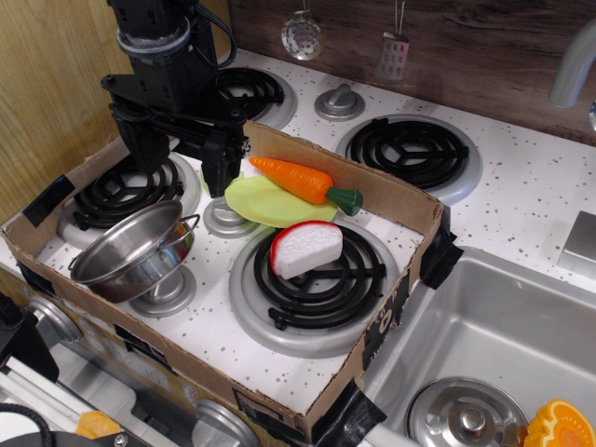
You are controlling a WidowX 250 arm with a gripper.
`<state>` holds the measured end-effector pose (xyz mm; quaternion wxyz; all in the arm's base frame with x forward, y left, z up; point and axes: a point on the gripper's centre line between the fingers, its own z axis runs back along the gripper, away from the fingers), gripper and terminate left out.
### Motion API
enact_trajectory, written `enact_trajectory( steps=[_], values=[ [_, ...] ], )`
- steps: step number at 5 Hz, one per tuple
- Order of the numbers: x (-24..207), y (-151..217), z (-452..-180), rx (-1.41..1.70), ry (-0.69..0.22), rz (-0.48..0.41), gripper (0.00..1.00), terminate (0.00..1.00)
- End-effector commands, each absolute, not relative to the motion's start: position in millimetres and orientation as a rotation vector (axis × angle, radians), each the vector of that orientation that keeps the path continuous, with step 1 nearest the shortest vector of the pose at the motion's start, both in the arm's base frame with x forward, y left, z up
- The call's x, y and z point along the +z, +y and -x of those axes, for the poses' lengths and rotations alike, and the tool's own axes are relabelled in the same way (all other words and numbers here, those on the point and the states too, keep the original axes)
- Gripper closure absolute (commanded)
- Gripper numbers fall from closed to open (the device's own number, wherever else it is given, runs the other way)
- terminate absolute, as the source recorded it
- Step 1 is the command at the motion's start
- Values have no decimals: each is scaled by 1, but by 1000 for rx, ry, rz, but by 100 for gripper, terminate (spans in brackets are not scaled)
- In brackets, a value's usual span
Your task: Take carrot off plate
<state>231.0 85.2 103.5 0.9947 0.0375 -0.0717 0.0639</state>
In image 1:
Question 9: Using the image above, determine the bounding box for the hanging silver grater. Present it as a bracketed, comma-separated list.
[374, 1, 410, 82]

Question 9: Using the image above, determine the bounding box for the silver oven knob right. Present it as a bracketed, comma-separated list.
[191, 399, 260, 447]

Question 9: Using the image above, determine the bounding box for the hanging silver strainer spoon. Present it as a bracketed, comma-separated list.
[280, 1, 325, 61]

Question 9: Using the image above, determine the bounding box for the back right black burner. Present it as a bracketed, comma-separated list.
[335, 114, 482, 206]

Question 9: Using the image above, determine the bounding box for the stainless steel pot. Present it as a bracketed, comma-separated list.
[69, 200, 200, 304]

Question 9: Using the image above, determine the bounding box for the front left black burner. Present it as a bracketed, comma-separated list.
[58, 154, 201, 250]

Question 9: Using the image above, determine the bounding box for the silver faucet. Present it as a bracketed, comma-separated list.
[548, 17, 596, 133]

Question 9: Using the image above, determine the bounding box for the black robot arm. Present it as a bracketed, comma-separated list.
[102, 1, 248, 197]

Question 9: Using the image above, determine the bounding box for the silver faucet base block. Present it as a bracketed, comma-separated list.
[557, 211, 596, 279]

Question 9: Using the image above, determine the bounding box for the back left black burner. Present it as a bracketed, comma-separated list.
[217, 67, 297, 130]

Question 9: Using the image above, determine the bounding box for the brown cardboard fence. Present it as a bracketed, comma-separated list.
[2, 123, 449, 445]

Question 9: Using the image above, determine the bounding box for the silver stove knob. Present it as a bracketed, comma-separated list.
[129, 266, 196, 318]
[314, 84, 365, 122]
[203, 197, 259, 239]

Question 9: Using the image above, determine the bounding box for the red white cheese wedge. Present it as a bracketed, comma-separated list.
[269, 221, 343, 279]

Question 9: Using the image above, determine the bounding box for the black burner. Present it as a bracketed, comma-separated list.
[217, 67, 297, 130]
[335, 114, 482, 206]
[58, 154, 201, 250]
[228, 221, 400, 359]

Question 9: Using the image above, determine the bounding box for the silver pot lid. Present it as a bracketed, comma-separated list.
[404, 376, 529, 446]

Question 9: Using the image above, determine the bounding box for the front right black burner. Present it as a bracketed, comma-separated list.
[228, 221, 400, 359]

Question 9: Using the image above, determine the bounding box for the silver front stove knob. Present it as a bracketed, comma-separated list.
[129, 266, 196, 318]

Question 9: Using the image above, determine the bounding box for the silver back stove knob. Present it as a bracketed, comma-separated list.
[314, 84, 365, 122]

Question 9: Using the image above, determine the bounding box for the silver oven knob left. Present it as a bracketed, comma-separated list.
[29, 295, 83, 348]

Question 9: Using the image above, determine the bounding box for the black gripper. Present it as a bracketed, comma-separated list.
[102, 40, 246, 197]

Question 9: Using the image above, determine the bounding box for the light green plastic plate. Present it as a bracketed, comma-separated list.
[224, 176, 338, 228]

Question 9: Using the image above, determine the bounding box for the stainless steel sink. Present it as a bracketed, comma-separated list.
[363, 248, 595, 446]

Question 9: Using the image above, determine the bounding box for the silver centre stove knob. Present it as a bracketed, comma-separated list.
[203, 197, 259, 239]

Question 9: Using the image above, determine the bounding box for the orange toy fruit slice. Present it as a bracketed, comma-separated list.
[520, 399, 595, 447]

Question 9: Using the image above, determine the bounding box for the orange toy carrot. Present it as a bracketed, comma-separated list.
[250, 156, 364, 216]

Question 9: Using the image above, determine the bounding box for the silver oven knob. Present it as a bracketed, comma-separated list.
[29, 295, 83, 348]
[191, 399, 260, 447]

